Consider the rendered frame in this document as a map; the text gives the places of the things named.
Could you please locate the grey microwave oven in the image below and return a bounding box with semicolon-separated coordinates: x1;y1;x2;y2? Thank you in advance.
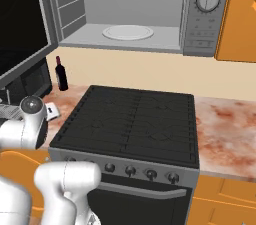
44;0;234;58

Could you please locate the black oven door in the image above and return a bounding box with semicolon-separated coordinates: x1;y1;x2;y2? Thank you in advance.
87;172;195;225

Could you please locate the orange wall cupboard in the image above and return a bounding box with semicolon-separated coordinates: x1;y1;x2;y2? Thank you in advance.
214;0;256;64

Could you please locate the black gas hob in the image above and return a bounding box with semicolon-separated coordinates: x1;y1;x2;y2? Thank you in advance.
48;84;201;170

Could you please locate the grey oven door handle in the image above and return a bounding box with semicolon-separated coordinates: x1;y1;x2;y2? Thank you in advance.
96;181;188;201

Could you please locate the dark wine bottle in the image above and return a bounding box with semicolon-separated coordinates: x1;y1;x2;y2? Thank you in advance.
54;55;70;92

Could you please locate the white microwave turntable plate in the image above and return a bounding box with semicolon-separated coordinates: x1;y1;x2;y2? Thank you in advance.
101;24;155;41

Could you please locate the dark stove knob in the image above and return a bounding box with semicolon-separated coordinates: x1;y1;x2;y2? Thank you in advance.
124;164;137;179
166;172;181;185
104;162;117;174
145;168;158;182

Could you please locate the orange cupboard door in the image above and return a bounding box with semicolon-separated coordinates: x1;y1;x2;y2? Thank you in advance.
187;197;256;225

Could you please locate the black countertop appliance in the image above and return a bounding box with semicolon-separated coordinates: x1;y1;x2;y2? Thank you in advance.
0;58;53;106

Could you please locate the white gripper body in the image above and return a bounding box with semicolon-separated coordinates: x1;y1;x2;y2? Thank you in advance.
44;102;61;122

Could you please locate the black microwave door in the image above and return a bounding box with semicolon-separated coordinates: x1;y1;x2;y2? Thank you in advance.
0;0;60;89

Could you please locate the grey striped object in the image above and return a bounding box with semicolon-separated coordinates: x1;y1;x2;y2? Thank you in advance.
0;103;22;120

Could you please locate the orange drawer front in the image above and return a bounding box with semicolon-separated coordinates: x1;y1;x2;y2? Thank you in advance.
194;174;256;209

